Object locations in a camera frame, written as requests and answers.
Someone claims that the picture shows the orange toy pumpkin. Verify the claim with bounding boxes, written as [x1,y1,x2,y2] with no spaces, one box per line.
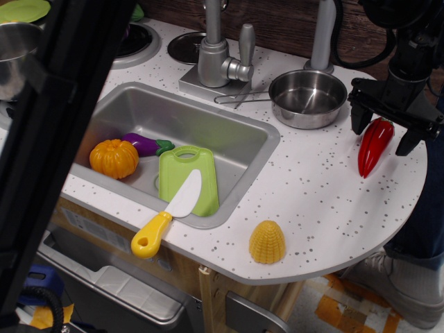
[89,139,139,180]

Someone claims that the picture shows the blue jeans leg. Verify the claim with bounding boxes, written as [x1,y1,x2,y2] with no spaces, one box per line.
[384,137,443,271]

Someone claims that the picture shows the back stove burner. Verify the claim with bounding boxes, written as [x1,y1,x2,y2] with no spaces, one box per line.
[111,23,161,70]

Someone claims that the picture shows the yellow toy corn half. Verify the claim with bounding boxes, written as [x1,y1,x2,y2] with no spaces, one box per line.
[249,221,286,264]

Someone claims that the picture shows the small steel pan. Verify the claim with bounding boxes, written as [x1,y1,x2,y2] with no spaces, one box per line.
[214,69,348,130]

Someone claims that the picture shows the red toy pepper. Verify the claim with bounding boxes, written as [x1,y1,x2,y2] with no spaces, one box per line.
[357,117,395,178]

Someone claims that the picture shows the grey vertical pole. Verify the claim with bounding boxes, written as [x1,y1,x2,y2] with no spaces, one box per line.
[304,0,336,74]

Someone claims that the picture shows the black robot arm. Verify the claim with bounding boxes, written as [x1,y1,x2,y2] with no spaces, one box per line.
[349,1,443,156]

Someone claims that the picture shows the grey sink basin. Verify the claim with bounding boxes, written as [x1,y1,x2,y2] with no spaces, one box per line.
[71,83,280,229]

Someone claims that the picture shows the blue clamp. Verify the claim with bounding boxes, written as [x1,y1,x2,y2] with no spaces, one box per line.
[18,264,65,306]

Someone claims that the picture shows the purple toy eggplant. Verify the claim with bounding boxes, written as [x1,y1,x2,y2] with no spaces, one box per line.
[121,133,175,157]

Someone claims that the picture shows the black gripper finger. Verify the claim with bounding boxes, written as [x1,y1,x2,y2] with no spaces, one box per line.
[351,102,373,135]
[395,129,424,156]

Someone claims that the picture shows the green toy vegetable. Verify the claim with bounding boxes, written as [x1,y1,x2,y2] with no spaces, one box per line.
[131,3,144,22]

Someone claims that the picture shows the grey cabinet handle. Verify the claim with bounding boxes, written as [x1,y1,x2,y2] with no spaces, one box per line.
[225,291,291,333]

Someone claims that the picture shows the white yellow toy knife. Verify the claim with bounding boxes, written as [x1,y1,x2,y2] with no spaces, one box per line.
[131,169,202,259]

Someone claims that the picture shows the black foreground frame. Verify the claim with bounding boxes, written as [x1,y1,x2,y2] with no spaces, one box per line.
[1,1,135,325]

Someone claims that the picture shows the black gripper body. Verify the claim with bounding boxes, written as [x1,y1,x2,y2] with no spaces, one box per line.
[348,67,443,139]

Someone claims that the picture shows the green toy plate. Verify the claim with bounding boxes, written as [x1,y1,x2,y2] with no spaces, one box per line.
[1,0,51,23]

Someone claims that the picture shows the grey oven door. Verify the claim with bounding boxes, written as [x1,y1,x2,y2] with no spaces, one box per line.
[36,228,204,332]

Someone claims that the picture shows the green toy cutting board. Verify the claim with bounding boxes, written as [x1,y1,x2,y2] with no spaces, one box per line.
[158,146,219,216]

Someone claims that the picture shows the purple white toy onion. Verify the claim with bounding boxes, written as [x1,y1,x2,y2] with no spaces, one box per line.
[122,24,130,40]

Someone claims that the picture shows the large steel pot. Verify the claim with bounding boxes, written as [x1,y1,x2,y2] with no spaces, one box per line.
[1,22,42,101]

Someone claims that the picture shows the silver toy faucet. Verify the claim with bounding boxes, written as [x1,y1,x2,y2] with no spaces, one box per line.
[179,0,255,108]

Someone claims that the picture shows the white sneaker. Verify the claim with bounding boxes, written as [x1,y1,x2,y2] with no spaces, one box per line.
[338,251,443,329]

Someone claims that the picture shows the black braided cable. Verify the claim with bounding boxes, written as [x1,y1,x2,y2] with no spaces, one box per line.
[331,0,396,69]

